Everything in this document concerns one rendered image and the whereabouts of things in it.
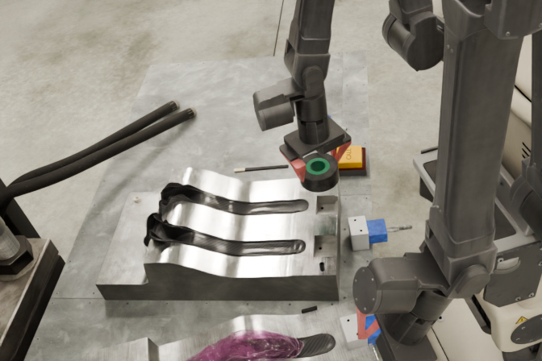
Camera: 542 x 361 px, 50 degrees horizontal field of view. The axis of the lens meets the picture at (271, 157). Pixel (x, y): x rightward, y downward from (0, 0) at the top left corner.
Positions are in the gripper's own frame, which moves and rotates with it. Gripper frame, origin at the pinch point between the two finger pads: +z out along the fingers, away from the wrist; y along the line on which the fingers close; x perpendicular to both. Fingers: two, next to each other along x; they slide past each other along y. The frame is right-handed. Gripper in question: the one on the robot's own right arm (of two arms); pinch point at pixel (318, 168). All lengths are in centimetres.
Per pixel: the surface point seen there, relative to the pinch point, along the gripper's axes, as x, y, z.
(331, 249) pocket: 9.3, 4.0, 13.4
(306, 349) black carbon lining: 24.2, 19.5, 14.5
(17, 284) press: -30, 65, 22
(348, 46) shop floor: -159, -113, 101
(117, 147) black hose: -48, 31, 12
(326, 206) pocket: -1.0, -1.4, 13.5
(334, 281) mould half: 16.2, 8.1, 12.8
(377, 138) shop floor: -88, -80, 100
